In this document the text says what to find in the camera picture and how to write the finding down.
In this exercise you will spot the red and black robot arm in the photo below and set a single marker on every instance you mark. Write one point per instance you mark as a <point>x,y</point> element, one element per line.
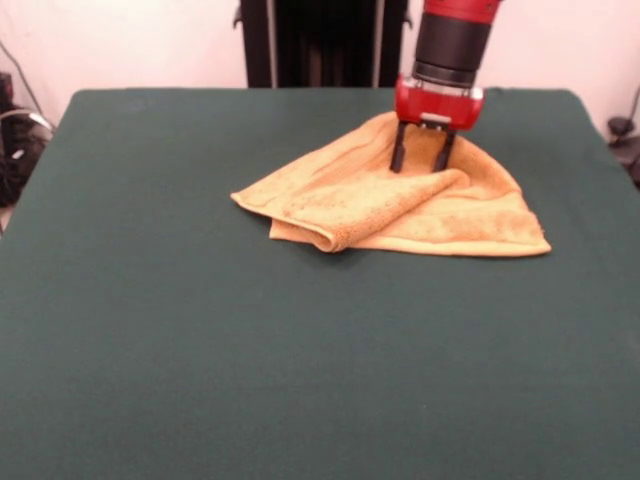
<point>450,45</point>

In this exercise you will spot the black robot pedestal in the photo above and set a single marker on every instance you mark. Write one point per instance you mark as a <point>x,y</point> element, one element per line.
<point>320,50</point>

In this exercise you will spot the dark green table cloth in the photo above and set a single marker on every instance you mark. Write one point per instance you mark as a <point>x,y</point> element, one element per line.
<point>150,350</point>

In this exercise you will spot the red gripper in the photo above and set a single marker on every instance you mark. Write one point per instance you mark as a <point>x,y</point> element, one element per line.
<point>440,107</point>

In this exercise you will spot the yellow terry towel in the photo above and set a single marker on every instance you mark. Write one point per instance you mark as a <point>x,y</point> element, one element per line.
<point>350,210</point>

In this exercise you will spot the black clamp stand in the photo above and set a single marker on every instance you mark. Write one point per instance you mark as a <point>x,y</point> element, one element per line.
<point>620,125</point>

